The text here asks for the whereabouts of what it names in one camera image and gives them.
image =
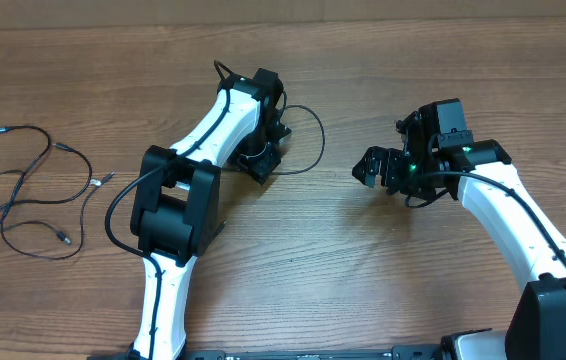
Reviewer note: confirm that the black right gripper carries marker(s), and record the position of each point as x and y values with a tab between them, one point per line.
389	160

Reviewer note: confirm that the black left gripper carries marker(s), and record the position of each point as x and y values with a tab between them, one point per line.
262	166

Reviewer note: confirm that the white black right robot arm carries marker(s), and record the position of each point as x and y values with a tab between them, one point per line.
439	156

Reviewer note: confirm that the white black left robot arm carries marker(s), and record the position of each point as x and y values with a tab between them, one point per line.
175	210

